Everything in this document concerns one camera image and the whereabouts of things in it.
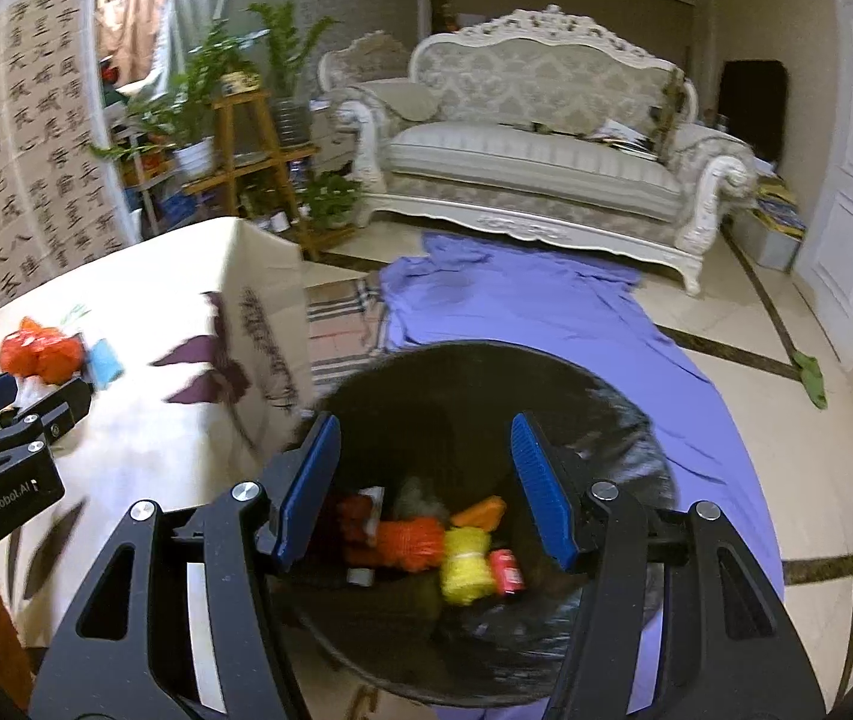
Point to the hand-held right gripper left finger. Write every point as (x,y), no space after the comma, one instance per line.
(306,495)

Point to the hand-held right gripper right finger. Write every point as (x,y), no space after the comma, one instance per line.
(542,495)

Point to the red-orange foam net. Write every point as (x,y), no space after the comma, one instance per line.
(40,352)

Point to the blue white packet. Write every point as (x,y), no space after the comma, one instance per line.
(105,364)

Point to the orange wrapper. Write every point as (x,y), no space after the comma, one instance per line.
(480,512)

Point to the round bin with black bag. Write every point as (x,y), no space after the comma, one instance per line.
(606,450)

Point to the small dark bottle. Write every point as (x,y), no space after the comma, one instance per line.
(506,571)

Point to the yellow foam net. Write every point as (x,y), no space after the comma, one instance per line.
(467,566)

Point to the orange foam net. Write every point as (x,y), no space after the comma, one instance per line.
(411,544)

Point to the floral tablecloth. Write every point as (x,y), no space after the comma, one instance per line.
(133,300)

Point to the plaid cloth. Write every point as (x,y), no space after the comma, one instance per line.
(344,330)

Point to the purple cloth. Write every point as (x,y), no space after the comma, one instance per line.
(546,300)

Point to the white metal shelf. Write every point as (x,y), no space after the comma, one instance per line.
(148,195)

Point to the green cloth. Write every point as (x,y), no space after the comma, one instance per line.
(810,382)

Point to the small potted floor plant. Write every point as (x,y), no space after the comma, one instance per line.
(329,199)

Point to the wooden plant stand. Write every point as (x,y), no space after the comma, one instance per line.
(235,135)

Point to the ornate white sofa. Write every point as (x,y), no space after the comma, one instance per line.
(531,172)

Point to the grey storage box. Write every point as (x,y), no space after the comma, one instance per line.
(775,236)

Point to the pile of papers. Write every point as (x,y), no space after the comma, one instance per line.
(621,139)

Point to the tall plant in dark pot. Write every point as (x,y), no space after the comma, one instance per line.
(291,120)

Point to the small yellow ornament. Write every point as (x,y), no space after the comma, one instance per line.
(238,82)

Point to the brown curtain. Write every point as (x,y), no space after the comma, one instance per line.
(130,15)

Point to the camouflage object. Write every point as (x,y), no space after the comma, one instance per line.
(670,112)

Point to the grey-blue curtain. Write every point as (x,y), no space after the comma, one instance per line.
(231,0)

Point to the ornate white armchair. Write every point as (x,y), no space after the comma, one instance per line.
(366,60)

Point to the dark rectangular board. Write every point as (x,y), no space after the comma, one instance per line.
(752,109)

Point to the calligraphy wall hanging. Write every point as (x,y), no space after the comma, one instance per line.
(21,150)

